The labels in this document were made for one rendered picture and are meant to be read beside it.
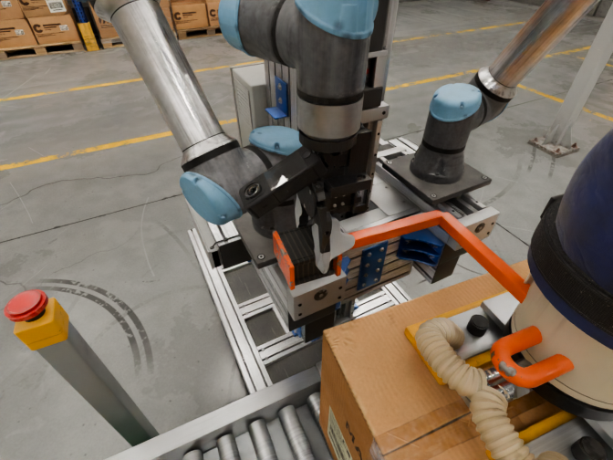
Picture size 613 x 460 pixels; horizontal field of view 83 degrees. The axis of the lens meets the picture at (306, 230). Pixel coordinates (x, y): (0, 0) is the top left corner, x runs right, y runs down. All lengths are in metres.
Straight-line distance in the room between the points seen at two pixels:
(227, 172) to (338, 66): 0.33
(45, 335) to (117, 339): 1.20
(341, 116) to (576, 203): 0.25
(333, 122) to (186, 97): 0.34
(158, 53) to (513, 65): 0.80
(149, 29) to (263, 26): 0.31
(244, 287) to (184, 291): 0.46
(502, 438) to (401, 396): 0.14
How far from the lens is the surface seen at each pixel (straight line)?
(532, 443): 0.59
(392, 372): 0.59
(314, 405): 1.12
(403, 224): 0.61
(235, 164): 0.65
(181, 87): 0.67
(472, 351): 0.62
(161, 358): 1.93
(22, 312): 0.86
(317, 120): 0.39
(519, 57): 1.05
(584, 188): 0.43
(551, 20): 1.02
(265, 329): 1.64
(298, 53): 0.39
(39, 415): 2.04
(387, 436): 0.55
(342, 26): 0.36
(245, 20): 0.44
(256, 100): 1.12
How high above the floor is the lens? 1.59
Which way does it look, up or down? 42 degrees down
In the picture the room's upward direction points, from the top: straight up
